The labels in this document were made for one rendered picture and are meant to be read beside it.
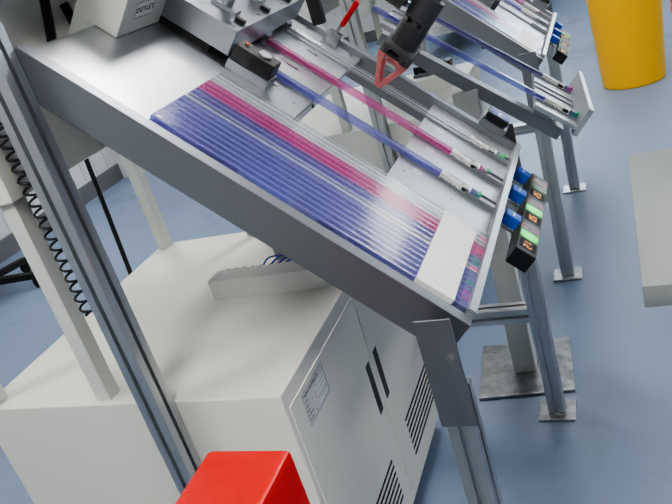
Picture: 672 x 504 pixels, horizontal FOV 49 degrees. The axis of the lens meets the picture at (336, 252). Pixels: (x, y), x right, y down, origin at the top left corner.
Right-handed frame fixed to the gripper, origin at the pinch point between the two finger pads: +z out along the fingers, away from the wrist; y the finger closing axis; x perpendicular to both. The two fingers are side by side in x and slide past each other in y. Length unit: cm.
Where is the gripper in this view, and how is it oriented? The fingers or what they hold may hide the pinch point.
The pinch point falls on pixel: (380, 82)
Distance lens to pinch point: 151.3
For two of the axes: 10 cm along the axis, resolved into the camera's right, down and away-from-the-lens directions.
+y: -3.0, 4.5, -8.4
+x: 8.3, 5.6, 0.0
